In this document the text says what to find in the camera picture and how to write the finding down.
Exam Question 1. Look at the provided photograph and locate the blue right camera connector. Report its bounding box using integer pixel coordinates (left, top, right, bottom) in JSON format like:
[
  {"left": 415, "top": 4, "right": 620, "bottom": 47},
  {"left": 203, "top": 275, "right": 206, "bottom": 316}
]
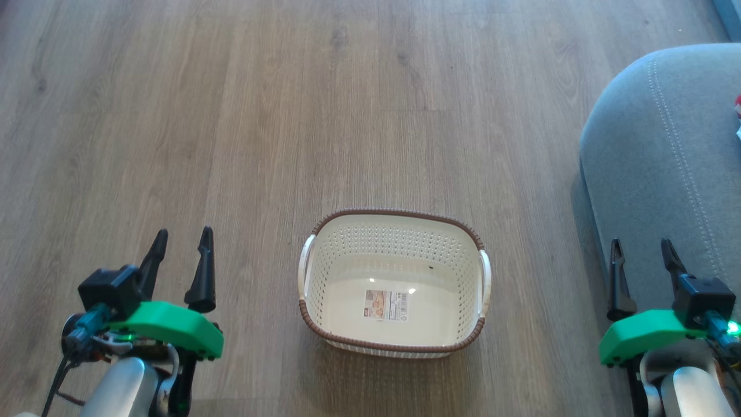
[{"left": 704, "top": 310, "right": 741, "bottom": 363}]

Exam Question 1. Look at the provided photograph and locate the blue left camera connector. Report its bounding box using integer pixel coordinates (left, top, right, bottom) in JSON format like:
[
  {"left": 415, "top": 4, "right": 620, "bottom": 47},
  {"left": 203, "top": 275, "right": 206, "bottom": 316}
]
[{"left": 63, "top": 303, "right": 115, "bottom": 355}]

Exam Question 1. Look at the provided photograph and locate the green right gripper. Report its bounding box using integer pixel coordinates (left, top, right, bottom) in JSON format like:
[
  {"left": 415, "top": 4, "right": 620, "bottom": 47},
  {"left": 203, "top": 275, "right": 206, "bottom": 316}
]
[{"left": 597, "top": 237, "right": 710, "bottom": 367}]

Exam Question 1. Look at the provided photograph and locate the grey fabric sofa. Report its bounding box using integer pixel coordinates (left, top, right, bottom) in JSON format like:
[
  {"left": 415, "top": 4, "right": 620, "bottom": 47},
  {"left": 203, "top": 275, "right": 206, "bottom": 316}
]
[{"left": 578, "top": 43, "right": 741, "bottom": 348}]

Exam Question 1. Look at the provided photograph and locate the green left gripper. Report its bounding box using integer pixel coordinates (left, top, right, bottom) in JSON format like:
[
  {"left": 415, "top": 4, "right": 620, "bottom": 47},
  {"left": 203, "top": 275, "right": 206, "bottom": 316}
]
[{"left": 108, "top": 225, "right": 225, "bottom": 361}]

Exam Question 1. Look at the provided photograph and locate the printed basket label sticker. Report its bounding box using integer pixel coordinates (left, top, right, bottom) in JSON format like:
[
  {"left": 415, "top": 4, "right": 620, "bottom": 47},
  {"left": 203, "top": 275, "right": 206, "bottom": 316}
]
[{"left": 363, "top": 288, "right": 409, "bottom": 323}]

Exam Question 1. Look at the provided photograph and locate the blue camera connector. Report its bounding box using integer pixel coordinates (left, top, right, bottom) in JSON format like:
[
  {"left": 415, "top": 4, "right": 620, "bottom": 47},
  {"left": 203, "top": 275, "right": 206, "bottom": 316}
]
[
  {"left": 63, "top": 303, "right": 115, "bottom": 355},
  {"left": 704, "top": 310, "right": 741, "bottom": 363}
]

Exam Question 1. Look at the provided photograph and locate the white perforated laundry basket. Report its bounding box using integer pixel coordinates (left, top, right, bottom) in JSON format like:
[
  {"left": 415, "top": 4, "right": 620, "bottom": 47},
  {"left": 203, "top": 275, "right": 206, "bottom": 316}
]
[{"left": 298, "top": 208, "right": 493, "bottom": 360}]

